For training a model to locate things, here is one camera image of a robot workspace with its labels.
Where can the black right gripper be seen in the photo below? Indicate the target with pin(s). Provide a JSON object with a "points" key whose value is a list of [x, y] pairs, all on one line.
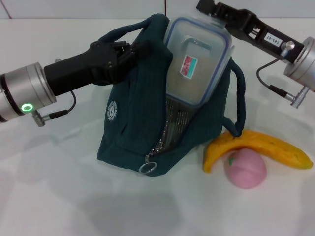
{"points": [[256, 29]]}

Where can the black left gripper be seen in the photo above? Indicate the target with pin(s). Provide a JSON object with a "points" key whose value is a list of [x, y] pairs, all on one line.
{"points": [[78, 68]]}

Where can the dark blue insulated lunch bag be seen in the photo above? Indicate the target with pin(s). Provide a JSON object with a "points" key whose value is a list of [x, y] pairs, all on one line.
{"points": [[137, 105]]}

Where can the clear food container blue lid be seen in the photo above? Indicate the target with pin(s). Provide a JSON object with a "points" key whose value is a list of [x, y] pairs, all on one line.
{"points": [[209, 81]]}

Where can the yellow banana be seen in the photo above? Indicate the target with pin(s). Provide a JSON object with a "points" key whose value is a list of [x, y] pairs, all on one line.
{"points": [[270, 145]]}

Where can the pink toy peach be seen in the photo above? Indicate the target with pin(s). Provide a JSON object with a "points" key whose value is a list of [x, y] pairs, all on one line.
{"points": [[246, 169]]}

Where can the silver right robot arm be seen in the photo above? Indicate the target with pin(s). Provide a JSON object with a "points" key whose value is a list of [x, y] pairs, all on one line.
{"points": [[302, 64]]}

